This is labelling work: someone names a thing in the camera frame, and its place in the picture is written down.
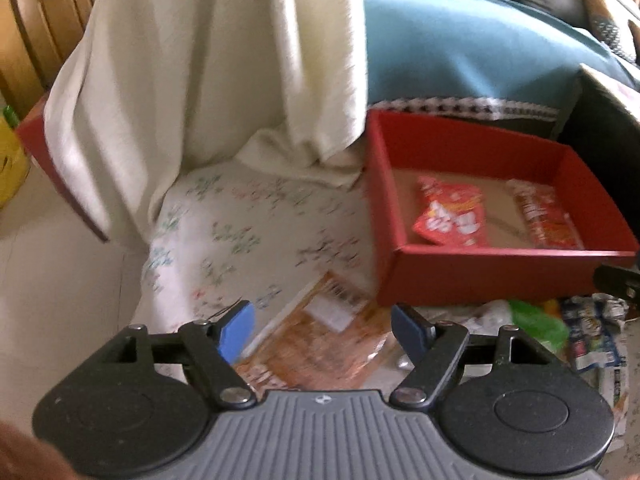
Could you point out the dark side table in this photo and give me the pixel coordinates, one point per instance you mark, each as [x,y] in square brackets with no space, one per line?
[600,135]

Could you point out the orange snack packet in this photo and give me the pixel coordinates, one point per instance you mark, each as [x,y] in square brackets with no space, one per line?
[320,345]

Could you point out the long red snack packet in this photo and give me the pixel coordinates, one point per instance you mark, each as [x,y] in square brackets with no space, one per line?
[545,215]

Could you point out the teal sofa cover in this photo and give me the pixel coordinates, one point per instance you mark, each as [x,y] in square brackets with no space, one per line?
[475,50]

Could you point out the blue and white packet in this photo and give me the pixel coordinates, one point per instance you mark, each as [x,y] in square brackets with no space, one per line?
[595,340]

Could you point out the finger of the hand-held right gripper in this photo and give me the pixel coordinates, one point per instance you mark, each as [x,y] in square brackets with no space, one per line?
[617,280]

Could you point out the yellow bag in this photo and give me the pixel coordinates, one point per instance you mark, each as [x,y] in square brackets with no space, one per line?
[12,160]

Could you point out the floral seat cushion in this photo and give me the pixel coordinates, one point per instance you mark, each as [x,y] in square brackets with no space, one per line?
[225,240]

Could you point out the person's left forearm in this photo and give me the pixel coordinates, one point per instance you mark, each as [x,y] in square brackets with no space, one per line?
[25,455]

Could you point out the wooden cabinet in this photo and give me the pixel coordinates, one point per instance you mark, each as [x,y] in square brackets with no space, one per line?
[50,10]

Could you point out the green plastic packet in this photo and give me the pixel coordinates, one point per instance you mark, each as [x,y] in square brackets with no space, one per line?
[540,325]

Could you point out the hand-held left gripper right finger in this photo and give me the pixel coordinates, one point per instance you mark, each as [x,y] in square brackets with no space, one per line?
[407,327]

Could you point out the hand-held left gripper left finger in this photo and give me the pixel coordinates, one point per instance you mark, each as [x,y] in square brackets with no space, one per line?
[235,331]

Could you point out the red cardboard box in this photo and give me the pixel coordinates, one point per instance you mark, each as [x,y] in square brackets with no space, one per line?
[450,280]

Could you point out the white blanket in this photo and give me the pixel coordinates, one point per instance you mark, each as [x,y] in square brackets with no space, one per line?
[200,60]

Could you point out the patterned pillow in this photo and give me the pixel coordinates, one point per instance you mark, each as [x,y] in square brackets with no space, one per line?
[607,25]

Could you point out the clear plastic wrapper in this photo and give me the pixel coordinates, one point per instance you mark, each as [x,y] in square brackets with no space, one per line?
[480,316]

